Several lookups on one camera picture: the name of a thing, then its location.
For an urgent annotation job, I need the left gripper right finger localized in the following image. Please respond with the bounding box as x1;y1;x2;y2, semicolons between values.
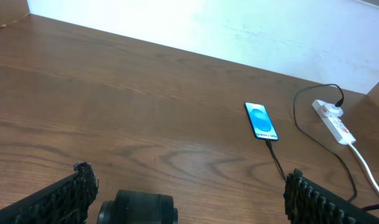
283;169;379;224

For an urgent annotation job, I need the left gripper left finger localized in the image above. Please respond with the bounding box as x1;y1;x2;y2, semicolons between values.
0;162;99;224

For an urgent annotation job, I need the black charging cable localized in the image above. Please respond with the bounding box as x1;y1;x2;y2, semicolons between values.
264;83;358;202

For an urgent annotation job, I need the blue screen Galaxy smartphone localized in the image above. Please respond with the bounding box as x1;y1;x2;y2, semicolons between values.
244;102;279;141

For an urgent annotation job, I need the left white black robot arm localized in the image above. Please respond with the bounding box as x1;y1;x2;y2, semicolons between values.
0;162;379;224

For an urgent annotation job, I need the white power strip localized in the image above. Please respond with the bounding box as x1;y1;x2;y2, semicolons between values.
312;100;356;145

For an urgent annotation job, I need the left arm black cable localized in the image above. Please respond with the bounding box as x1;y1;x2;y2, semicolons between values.
360;202;379;212

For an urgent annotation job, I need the white power strip cord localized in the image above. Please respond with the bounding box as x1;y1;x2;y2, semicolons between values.
347;142;379;205

